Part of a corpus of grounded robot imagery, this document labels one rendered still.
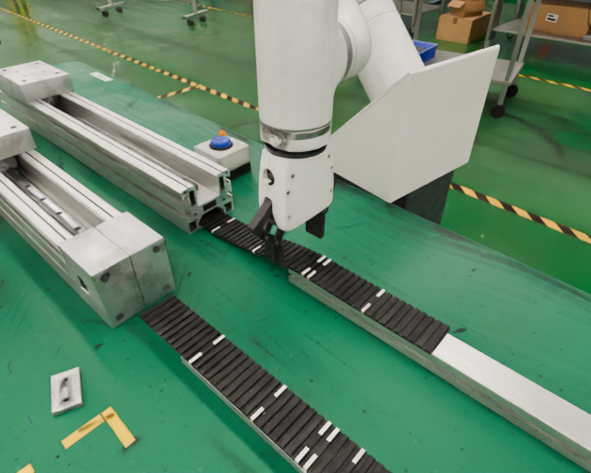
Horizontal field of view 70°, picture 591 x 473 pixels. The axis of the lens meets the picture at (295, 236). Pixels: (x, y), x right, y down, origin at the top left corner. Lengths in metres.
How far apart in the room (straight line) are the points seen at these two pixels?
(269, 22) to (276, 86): 0.06
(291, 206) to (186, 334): 0.20
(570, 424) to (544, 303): 0.21
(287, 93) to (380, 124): 0.34
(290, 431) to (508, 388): 0.24
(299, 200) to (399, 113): 0.28
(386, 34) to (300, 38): 0.46
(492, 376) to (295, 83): 0.38
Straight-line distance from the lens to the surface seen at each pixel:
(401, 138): 0.75
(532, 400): 0.54
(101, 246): 0.59
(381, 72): 0.87
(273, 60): 0.45
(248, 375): 0.49
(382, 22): 0.90
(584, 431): 0.54
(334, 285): 0.58
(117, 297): 0.59
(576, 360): 0.64
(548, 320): 0.67
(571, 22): 5.23
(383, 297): 0.57
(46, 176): 0.82
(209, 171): 0.74
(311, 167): 0.52
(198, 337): 0.53
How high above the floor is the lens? 1.22
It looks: 38 degrees down
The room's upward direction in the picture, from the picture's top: straight up
